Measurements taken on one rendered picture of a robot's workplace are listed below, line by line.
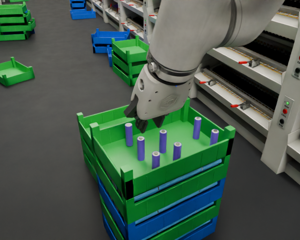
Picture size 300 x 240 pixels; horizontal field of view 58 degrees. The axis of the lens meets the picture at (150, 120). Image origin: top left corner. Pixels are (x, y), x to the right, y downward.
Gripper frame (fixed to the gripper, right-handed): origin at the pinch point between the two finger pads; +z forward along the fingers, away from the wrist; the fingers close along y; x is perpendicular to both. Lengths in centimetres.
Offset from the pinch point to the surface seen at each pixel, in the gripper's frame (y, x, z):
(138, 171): -2.6, -5.1, 13.0
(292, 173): 64, -21, 39
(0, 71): -24, 139, 115
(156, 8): 86, 121, 64
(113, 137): -3.1, 7.7, 17.4
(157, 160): 0.1, -6.6, 6.8
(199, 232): 14.0, -22.4, 35.4
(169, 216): 2.7, -16.3, 22.3
